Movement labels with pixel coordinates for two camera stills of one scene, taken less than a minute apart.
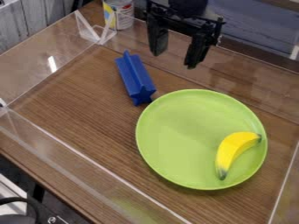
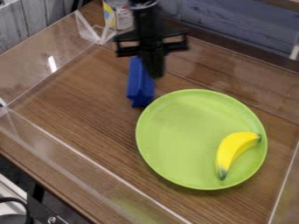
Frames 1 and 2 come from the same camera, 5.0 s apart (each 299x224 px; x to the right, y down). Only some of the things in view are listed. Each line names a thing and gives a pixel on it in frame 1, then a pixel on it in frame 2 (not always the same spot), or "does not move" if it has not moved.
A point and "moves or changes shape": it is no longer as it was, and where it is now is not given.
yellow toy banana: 232,146 does not move
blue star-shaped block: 136,78 moves or changes shape
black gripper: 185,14 to 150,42
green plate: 181,133 does not move
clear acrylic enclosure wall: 134,136 does not move
